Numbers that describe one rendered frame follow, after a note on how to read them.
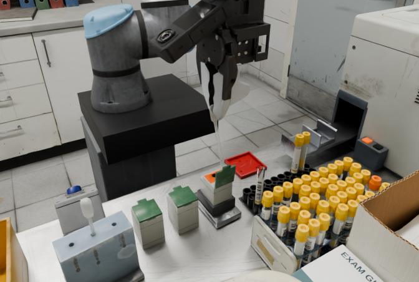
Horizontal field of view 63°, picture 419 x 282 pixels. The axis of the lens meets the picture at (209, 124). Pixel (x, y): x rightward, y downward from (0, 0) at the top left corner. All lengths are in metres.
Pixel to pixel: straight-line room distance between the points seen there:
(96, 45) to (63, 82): 1.39
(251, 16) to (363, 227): 0.32
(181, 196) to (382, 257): 0.31
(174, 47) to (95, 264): 0.31
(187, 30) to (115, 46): 0.38
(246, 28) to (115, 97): 0.45
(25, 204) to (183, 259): 1.66
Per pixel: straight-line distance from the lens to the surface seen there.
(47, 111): 2.25
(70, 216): 0.61
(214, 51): 0.49
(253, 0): 0.50
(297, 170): 0.72
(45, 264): 0.64
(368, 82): 0.81
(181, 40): 0.44
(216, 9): 0.46
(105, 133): 0.76
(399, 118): 0.78
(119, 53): 0.81
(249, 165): 0.76
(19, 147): 2.35
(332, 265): 0.52
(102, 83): 0.85
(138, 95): 0.85
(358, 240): 0.54
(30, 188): 2.27
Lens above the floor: 1.35
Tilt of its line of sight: 31 degrees down
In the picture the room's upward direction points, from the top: straight up
